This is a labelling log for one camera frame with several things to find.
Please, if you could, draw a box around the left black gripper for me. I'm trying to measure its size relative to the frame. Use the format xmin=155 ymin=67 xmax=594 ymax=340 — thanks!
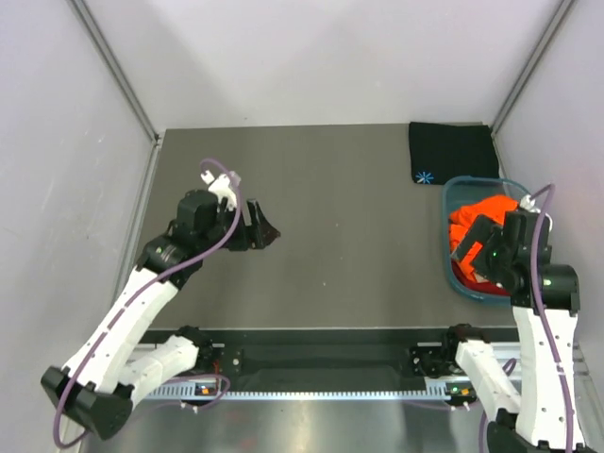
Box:
xmin=198 ymin=198 xmax=280 ymax=255

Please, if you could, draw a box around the orange t shirt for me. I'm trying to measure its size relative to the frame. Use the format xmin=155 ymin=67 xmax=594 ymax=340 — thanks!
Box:
xmin=448 ymin=194 xmax=519 ymax=278

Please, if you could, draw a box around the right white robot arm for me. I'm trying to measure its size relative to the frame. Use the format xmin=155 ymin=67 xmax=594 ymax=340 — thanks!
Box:
xmin=440 ymin=198 xmax=591 ymax=452

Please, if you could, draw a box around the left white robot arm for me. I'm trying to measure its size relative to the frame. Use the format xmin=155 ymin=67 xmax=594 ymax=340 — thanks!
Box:
xmin=41 ymin=170 xmax=280 ymax=449

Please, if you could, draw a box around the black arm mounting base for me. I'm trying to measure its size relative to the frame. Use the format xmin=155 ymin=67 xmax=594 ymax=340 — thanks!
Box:
xmin=141 ymin=327 xmax=520 ymax=393

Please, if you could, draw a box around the red t shirt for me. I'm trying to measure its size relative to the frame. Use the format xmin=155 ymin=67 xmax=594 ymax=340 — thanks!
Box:
xmin=451 ymin=260 xmax=509 ymax=296

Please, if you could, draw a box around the teal plastic laundry basket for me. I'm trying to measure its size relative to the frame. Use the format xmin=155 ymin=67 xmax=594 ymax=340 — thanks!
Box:
xmin=442 ymin=176 xmax=529 ymax=306

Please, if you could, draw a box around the folded black t shirt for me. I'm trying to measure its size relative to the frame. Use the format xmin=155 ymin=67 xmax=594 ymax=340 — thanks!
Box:
xmin=408 ymin=122 xmax=499 ymax=185

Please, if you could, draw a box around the slotted grey cable duct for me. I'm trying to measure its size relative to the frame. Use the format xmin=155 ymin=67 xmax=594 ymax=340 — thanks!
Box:
xmin=144 ymin=379 xmax=477 ymax=401

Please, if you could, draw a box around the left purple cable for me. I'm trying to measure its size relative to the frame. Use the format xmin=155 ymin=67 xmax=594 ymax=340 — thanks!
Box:
xmin=51 ymin=158 xmax=243 ymax=449

